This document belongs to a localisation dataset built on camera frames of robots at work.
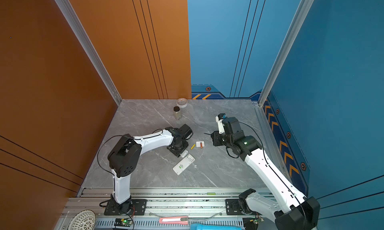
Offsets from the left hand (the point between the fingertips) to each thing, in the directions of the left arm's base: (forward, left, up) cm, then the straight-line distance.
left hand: (186, 148), depth 93 cm
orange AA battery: (+3, -9, -1) cm, 10 cm away
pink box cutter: (-37, +1, 0) cm, 37 cm away
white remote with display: (-4, +1, +2) cm, 5 cm away
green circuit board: (-38, +28, -2) cm, 47 cm away
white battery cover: (+4, -7, -1) cm, 8 cm away
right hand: (-3, -14, +20) cm, 25 cm away
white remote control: (-11, +2, 0) cm, 11 cm away
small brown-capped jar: (+24, +8, +7) cm, 26 cm away
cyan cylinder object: (-39, -15, -2) cm, 42 cm away
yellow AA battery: (+1, -4, 0) cm, 4 cm away
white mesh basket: (-37, +46, 0) cm, 60 cm away
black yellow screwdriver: (0, -12, +17) cm, 21 cm away
